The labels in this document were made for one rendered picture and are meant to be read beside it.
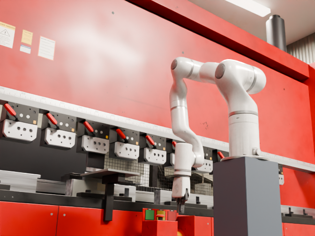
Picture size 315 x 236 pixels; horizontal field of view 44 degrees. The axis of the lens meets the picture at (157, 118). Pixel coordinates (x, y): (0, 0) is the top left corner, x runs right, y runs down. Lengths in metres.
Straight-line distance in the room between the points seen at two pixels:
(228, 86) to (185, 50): 1.11
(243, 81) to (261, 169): 0.37
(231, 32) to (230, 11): 2.07
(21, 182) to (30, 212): 0.18
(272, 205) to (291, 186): 2.24
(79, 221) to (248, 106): 0.91
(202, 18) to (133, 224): 1.56
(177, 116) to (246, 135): 0.52
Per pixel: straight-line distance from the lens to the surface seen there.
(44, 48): 2.07
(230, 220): 1.49
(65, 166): 2.57
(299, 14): 5.39
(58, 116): 1.99
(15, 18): 2.07
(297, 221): 3.11
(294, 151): 3.42
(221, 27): 3.01
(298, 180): 3.74
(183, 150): 1.89
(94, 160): 2.08
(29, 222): 1.76
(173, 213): 2.01
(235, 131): 1.56
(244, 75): 1.62
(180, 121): 1.96
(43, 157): 2.51
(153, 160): 2.26
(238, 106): 1.59
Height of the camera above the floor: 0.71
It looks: 17 degrees up
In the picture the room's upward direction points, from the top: 2 degrees clockwise
